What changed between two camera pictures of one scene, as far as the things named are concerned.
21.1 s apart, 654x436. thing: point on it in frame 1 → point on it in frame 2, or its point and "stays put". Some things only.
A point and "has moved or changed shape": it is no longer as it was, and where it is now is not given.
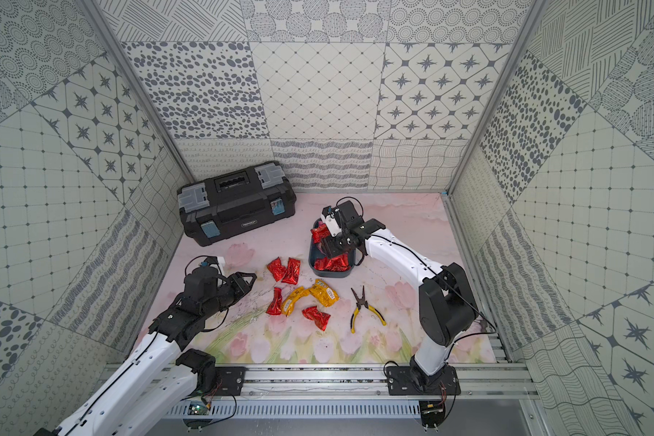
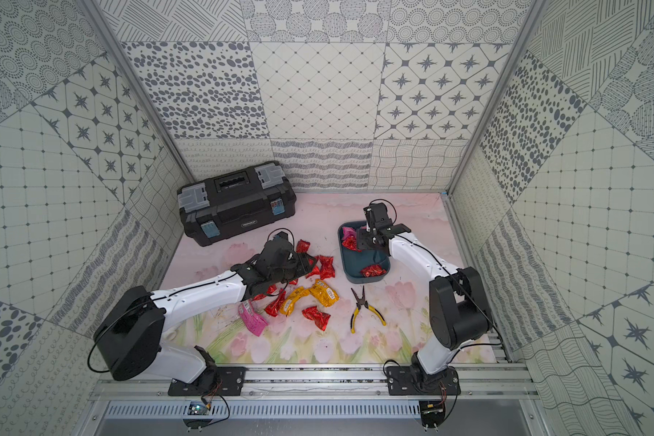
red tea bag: [321, 319] stays put
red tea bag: [275, 306] stays put
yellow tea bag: [289, 304] stays put
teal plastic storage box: [312, 252] → [354, 262]
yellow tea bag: [324, 293] stays put
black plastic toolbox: [231, 204] stays put
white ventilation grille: [301, 409] stays put
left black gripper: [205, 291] → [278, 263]
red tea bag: [292, 272] has moved or changed shape
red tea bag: [276, 269] has moved or changed shape
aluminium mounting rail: [475, 381] stays put
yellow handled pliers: [362, 302] stays put
